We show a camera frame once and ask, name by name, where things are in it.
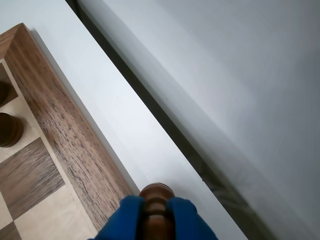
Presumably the dark wooden pawn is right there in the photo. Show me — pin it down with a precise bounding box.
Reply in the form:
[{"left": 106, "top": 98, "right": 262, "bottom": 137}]
[
  {"left": 138, "top": 182, "right": 176, "bottom": 240},
  {"left": 0, "top": 112, "right": 25, "bottom": 148}
]

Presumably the wooden chessboard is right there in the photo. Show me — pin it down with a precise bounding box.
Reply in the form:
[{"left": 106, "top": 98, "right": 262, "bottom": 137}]
[{"left": 0, "top": 22, "right": 141, "bottom": 240}]

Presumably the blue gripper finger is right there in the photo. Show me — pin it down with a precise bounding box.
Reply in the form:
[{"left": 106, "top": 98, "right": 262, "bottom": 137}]
[
  {"left": 166, "top": 196, "right": 221, "bottom": 240},
  {"left": 87, "top": 195, "right": 145, "bottom": 240}
]

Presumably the dark wooden rook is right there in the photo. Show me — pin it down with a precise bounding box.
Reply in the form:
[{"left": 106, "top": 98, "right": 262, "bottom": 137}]
[{"left": 0, "top": 81, "right": 15, "bottom": 106}]

